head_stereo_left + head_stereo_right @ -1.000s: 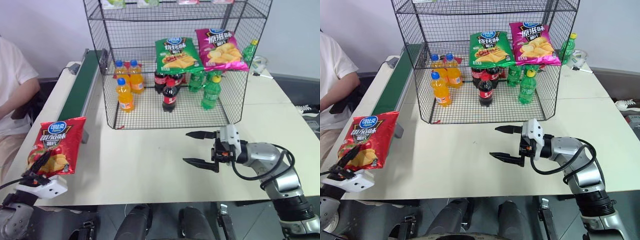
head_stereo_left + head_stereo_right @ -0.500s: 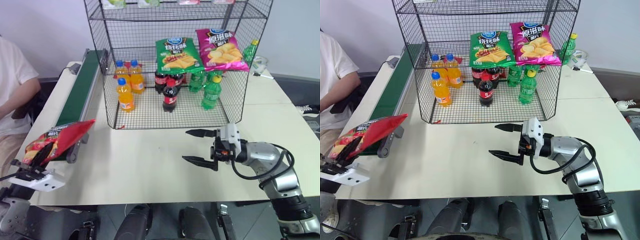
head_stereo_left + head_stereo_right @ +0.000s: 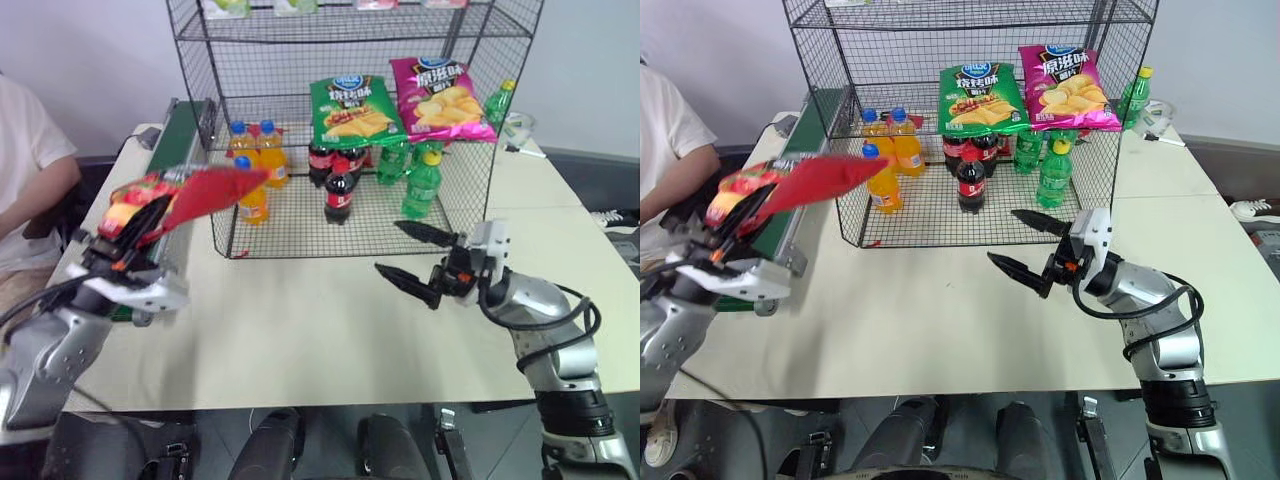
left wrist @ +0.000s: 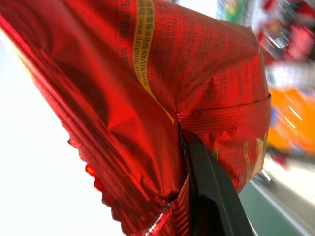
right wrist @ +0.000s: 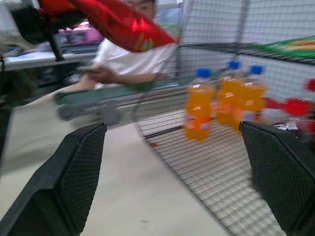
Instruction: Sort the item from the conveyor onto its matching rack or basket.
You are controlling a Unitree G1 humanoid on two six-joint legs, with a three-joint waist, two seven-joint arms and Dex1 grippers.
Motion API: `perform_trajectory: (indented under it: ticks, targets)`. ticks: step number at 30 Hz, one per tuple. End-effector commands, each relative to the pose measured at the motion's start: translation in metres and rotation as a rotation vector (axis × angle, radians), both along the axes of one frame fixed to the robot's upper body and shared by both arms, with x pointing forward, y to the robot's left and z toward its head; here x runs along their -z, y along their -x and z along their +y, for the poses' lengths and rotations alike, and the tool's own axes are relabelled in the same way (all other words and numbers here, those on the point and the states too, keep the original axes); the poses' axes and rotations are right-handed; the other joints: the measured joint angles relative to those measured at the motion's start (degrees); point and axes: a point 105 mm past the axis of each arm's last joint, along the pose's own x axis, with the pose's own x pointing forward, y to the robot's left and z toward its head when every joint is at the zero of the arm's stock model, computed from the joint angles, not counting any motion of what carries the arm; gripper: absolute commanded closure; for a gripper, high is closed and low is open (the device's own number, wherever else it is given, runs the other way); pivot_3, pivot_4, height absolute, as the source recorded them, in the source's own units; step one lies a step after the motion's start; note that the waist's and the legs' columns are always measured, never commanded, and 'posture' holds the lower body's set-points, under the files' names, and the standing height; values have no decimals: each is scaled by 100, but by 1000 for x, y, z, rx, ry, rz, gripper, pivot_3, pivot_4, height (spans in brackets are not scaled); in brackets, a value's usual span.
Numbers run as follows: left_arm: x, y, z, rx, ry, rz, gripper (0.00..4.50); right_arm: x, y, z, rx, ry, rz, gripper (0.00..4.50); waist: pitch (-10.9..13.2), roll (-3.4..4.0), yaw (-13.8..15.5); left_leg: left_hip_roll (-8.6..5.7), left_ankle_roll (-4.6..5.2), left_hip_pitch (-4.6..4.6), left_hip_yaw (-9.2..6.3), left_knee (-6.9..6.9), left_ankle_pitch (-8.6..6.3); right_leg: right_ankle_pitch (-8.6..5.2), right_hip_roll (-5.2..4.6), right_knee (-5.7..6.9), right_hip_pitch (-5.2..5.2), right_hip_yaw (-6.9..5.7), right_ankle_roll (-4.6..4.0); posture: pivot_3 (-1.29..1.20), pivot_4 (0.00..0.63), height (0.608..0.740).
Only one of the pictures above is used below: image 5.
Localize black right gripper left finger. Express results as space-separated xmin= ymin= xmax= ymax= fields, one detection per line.
xmin=0 ymin=121 xmax=108 ymax=236

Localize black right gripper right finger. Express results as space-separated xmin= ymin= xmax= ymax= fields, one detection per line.
xmin=238 ymin=120 xmax=315 ymax=236

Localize red foil snack bag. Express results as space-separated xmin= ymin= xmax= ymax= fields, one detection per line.
xmin=38 ymin=0 xmax=181 ymax=54

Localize green conveyor belt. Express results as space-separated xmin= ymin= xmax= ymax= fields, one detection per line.
xmin=54 ymin=73 xmax=189 ymax=126

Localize person's bare hand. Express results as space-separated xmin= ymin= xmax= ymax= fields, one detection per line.
xmin=89 ymin=66 xmax=122 ymax=85

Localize black slanted rod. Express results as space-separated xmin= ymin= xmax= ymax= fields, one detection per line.
xmin=48 ymin=33 xmax=65 ymax=62

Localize grey background table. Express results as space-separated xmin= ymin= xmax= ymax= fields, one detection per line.
xmin=2 ymin=51 xmax=104 ymax=72

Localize pink packaged goods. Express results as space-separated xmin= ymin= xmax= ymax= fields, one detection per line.
xmin=58 ymin=21 xmax=104 ymax=46

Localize orange soda bottle blue cap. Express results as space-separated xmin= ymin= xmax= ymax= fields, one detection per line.
xmin=216 ymin=60 xmax=245 ymax=129
xmin=239 ymin=64 xmax=268 ymax=124
xmin=184 ymin=68 xmax=215 ymax=143

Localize person in white shirt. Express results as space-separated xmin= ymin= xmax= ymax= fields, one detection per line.
xmin=81 ymin=0 xmax=178 ymax=89

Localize green flat snack box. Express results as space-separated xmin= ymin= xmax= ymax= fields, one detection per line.
xmin=251 ymin=35 xmax=315 ymax=59

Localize black wire rack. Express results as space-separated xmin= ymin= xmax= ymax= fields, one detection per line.
xmin=131 ymin=0 xmax=315 ymax=236

